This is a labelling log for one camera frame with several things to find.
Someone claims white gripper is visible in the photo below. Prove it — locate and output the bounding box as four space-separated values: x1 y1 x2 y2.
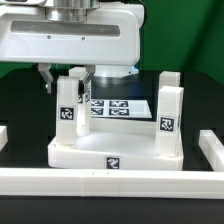
0 3 144 96

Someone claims white desk top tray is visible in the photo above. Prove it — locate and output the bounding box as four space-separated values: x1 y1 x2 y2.
48 118 184 171

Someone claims white U-shaped marker base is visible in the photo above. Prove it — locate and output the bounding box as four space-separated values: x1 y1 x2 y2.
91 99 152 118

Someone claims white front fence rail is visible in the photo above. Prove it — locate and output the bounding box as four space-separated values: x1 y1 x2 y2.
0 168 224 199

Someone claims white fence rail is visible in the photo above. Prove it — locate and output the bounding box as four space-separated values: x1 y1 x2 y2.
0 168 224 199
198 130 224 172

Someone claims white right fence rail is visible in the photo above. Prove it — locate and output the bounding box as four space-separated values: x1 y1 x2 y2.
198 130 224 172

